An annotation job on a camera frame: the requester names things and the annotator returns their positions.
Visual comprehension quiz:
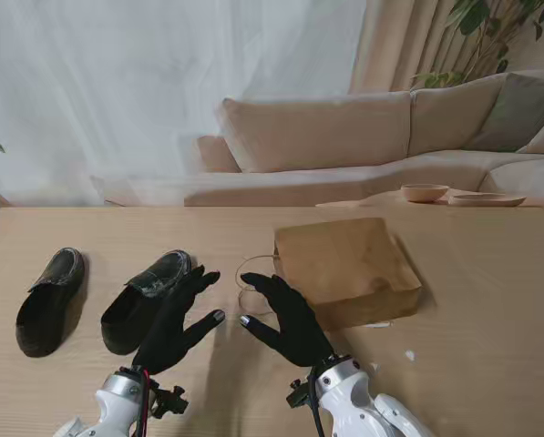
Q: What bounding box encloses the brown paper bag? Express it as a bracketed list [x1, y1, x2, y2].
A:
[237, 217, 423, 330]

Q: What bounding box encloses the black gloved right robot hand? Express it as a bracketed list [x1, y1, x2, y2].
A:
[238, 271, 337, 369]

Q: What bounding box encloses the grey sofa cushion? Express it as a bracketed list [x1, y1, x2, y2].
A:
[465, 72, 544, 154]

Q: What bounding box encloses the black leather loafer shoe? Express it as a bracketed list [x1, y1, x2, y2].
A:
[100, 249, 193, 356]
[15, 247, 87, 359]

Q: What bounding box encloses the low light wooden side table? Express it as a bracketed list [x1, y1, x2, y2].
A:
[315, 188, 544, 229]

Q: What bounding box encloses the beige corner sofa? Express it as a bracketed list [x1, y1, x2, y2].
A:
[91, 67, 544, 208]

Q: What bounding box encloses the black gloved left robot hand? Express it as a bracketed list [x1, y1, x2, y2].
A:
[131, 263, 228, 375]

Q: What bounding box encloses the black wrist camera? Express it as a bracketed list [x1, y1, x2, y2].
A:
[285, 377, 317, 411]
[150, 384, 190, 421]

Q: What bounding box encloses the light wooden bowl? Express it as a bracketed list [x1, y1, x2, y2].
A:
[400, 183, 450, 204]

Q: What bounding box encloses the beige drape curtain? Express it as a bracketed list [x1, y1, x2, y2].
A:
[347, 0, 496, 96]

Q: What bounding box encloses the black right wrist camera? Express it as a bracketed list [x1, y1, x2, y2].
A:
[285, 377, 317, 411]

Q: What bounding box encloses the shallow light wooden dish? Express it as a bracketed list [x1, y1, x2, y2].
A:
[447, 192, 527, 208]

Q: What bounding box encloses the red black right arm cable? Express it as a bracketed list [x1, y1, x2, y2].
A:
[306, 363, 328, 437]

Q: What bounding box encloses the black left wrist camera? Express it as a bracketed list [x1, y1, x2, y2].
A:
[150, 384, 190, 421]

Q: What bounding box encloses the white sheer curtain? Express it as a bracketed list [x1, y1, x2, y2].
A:
[0, 0, 368, 207]

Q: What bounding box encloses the green leafy houseplant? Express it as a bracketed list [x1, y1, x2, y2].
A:
[410, 0, 544, 90]

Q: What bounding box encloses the red black left arm cable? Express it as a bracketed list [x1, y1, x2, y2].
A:
[132, 367, 158, 437]

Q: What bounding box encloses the red black arm cable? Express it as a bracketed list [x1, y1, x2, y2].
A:
[306, 363, 328, 437]
[132, 367, 158, 437]

